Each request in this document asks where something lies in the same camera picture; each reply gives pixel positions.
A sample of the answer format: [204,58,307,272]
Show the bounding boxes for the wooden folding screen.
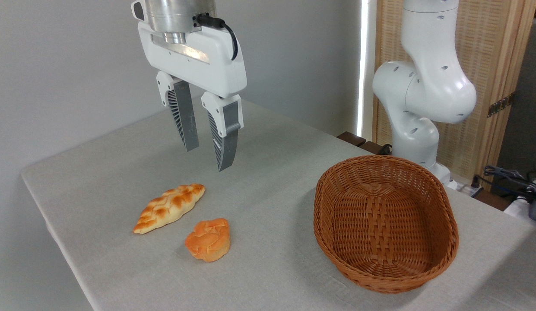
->
[373,0,536,182]

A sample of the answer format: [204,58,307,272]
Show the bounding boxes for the metal screen hinge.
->
[487,93,516,118]

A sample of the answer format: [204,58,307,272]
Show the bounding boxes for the bundle of dark cables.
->
[473,165,536,203]

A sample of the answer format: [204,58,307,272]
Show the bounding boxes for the brown wicker oval basket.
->
[313,155,460,295]

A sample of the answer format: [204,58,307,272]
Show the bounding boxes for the grey tablecloth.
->
[21,97,536,311]

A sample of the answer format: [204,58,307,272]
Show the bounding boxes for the braided golden bread loaf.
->
[133,183,206,235]

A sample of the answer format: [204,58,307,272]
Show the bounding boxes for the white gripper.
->
[137,21,247,172]

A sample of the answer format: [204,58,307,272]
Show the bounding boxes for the dark wooden furniture piece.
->
[337,131,393,156]

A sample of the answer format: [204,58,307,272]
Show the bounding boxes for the round orange bread bun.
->
[184,218,231,263]

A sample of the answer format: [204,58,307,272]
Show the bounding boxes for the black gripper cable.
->
[194,14,239,61]

